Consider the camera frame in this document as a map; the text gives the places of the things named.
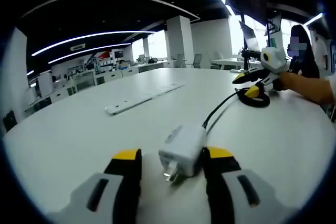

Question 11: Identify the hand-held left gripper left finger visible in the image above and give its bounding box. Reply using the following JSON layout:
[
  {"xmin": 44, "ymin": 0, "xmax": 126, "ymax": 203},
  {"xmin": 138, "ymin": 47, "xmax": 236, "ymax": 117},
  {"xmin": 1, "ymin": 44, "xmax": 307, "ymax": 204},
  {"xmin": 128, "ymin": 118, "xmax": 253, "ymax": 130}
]
[{"xmin": 48, "ymin": 148, "xmax": 143, "ymax": 224}]

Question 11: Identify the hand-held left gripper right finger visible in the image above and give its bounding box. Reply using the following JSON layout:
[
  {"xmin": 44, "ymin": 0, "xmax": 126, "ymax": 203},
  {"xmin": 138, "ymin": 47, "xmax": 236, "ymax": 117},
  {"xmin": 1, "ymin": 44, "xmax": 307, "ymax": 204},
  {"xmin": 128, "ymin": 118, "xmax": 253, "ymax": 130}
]
[{"xmin": 201, "ymin": 146, "xmax": 277, "ymax": 224}]

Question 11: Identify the black Type-C cable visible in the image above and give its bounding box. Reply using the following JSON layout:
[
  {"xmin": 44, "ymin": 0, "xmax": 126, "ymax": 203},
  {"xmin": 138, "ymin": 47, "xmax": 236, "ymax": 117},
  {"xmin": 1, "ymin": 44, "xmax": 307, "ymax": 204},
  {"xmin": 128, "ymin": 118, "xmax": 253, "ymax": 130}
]
[{"xmin": 201, "ymin": 88, "xmax": 271, "ymax": 133}]

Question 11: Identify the white charger adapter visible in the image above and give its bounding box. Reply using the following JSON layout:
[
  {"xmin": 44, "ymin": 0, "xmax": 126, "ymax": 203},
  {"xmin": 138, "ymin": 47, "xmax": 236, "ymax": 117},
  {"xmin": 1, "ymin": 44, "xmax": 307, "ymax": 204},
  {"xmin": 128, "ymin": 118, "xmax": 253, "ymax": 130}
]
[{"xmin": 158, "ymin": 125, "xmax": 208, "ymax": 185}]

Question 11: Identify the black desk monitor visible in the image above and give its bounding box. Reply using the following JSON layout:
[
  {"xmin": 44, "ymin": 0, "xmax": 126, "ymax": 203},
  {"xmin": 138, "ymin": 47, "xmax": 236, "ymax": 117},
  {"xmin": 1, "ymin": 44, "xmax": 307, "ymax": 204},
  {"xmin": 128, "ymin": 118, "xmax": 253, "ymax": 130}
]
[{"xmin": 238, "ymin": 20, "xmax": 262, "ymax": 51}]

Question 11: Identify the white desk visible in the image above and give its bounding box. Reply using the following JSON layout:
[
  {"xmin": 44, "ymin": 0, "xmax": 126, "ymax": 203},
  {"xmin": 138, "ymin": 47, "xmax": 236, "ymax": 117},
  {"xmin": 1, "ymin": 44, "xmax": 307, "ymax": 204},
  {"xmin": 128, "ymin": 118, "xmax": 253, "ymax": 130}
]
[{"xmin": 2, "ymin": 67, "xmax": 330, "ymax": 224}]

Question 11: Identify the person's right hand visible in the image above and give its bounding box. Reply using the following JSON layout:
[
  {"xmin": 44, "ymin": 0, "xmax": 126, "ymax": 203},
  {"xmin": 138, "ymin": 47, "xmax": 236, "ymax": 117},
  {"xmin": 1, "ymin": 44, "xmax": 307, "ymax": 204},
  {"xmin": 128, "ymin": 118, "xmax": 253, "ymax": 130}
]
[{"xmin": 274, "ymin": 71, "xmax": 293, "ymax": 91}]

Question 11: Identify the white round table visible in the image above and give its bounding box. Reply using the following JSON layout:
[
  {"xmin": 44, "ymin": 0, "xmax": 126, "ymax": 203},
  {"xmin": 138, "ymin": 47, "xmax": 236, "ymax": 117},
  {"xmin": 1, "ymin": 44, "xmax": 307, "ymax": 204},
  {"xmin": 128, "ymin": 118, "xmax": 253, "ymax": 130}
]
[{"xmin": 209, "ymin": 57, "xmax": 263, "ymax": 71}]

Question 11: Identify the small hanging screen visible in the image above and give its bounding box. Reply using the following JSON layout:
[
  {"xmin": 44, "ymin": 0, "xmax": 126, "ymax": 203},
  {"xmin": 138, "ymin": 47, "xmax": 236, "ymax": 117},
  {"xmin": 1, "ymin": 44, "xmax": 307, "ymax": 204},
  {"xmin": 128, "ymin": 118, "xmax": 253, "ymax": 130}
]
[{"xmin": 264, "ymin": 11, "xmax": 283, "ymax": 36}]

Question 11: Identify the grey office chair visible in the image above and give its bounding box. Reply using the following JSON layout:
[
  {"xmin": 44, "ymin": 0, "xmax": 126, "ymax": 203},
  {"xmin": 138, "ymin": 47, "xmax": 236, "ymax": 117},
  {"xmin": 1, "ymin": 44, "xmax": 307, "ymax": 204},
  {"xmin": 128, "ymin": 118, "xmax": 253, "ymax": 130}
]
[
  {"xmin": 174, "ymin": 53, "xmax": 186, "ymax": 69},
  {"xmin": 193, "ymin": 53, "xmax": 203, "ymax": 69}
]

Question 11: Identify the person in white shirt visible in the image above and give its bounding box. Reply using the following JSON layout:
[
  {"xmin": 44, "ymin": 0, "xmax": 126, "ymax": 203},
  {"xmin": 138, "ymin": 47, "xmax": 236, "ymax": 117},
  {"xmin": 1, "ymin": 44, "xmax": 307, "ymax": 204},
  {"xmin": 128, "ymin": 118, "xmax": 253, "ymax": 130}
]
[{"xmin": 311, "ymin": 28, "xmax": 336, "ymax": 122}]

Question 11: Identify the white pillar by windows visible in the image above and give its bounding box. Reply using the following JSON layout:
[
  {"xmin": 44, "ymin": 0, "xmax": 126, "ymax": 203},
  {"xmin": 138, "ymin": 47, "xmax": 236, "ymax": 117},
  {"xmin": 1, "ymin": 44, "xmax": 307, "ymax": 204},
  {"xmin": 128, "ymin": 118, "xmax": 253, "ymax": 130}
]
[{"xmin": 165, "ymin": 15, "xmax": 195, "ymax": 69}]

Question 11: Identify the black office chair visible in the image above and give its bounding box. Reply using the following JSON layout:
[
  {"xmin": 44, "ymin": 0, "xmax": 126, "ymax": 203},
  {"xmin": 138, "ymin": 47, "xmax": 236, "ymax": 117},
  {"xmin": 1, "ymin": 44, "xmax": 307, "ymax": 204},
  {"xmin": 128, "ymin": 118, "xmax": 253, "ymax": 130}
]
[{"xmin": 2, "ymin": 110, "xmax": 18, "ymax": 133}]

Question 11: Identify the ceiling light strip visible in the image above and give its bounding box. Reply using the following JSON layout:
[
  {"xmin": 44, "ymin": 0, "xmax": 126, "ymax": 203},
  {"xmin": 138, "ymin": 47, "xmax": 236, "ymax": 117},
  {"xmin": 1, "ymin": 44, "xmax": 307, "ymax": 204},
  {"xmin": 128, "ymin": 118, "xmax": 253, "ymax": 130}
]
[
  {"xmin": 31, "ymin": 31, "xmax": 157, "ymax": 57},
  {"xmin": 48, "ymin": 42, "xmax": 132, "ymax": 65}
]

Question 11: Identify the wide white pillar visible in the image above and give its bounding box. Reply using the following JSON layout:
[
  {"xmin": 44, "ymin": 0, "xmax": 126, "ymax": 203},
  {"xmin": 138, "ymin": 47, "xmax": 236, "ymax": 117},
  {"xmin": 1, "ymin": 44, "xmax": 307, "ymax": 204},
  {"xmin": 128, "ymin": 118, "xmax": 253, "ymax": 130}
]
[{"xmin": 10, "ymin": 27, "xmax": 28, "ymax": 106}]

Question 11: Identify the white desk cable cover strip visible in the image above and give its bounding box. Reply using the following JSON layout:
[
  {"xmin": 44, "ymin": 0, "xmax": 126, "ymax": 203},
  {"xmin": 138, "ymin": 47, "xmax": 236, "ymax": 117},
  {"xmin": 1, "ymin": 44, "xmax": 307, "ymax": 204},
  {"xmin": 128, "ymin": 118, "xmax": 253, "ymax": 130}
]
[{"xmin": 104, "ymin": 83, "xmax": 186, "ymax": 116}]

